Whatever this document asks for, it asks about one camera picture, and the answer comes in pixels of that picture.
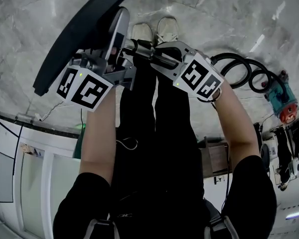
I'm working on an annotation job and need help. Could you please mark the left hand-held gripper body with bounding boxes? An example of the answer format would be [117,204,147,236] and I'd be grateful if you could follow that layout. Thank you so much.
[55,49,115,113]

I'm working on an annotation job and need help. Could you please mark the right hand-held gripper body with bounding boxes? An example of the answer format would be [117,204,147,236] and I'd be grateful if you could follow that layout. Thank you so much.
[161,40,225,102]

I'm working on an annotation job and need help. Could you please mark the silver vacuum cleaner wand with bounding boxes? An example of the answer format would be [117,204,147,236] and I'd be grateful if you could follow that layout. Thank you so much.
[124,38,157,60]

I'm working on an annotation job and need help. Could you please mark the person's left forearm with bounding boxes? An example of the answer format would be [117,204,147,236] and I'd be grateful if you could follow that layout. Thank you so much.
[79,88,117,183]

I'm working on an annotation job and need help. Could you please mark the person's right forearm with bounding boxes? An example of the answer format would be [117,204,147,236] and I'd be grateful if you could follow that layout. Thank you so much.
[209,83,262,176]

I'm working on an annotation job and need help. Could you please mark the teal vacuum cleaner body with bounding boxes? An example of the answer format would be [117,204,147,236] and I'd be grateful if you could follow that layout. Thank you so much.
[261,69,299,124]

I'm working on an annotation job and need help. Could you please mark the person's right white shoe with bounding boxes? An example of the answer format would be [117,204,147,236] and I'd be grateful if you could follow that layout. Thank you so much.
[156,16,179,45]

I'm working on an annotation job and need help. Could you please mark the person's white shoe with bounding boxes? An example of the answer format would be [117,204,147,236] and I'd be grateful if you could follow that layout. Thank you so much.
[156,16,179,45]
[131,22,153,42]

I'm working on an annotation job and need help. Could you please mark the person's left white shoe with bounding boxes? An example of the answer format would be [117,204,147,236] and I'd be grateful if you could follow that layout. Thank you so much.
[131,22,153,42]

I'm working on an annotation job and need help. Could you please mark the green bin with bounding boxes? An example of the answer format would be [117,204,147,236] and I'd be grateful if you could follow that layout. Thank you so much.
[72,123,87,159]

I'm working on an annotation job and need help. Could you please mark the person's black trousers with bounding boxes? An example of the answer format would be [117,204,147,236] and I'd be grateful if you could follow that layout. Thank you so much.
[109,41,207,224]

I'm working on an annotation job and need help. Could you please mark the brown wooden cabinet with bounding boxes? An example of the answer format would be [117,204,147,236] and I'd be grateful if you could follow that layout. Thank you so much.
[198,136,231,179]

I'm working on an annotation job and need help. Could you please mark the white panelled cabinet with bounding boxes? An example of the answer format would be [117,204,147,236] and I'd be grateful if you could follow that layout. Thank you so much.
[0,110,83,239]

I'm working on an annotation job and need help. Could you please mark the white board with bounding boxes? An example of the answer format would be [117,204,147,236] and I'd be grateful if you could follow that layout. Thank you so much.
[0,145,16,204]

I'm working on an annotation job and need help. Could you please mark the person's black shirt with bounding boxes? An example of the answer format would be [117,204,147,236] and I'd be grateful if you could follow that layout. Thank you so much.
[52,154,278,239]

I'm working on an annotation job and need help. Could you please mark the metal wrist bracelet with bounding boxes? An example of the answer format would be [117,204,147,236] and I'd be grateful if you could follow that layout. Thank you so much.
[211,88,223,103]

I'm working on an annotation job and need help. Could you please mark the black vacuum hose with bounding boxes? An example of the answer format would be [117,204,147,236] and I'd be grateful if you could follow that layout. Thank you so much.
[212,52,280,94]

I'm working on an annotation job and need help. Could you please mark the white floor cable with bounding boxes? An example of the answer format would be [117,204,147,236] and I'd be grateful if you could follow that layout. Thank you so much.
[38,101,64,122]

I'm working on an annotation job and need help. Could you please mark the thin white cord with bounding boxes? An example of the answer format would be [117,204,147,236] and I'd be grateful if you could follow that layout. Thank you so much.
[115,137,139,150]

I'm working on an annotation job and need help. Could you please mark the black wall cable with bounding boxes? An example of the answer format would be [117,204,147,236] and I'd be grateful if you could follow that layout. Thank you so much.
[11,122,24,176]

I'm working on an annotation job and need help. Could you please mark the grey shoulder strap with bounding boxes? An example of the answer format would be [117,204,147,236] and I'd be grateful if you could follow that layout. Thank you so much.
[81,218,121,239]
[203,215,241,239]

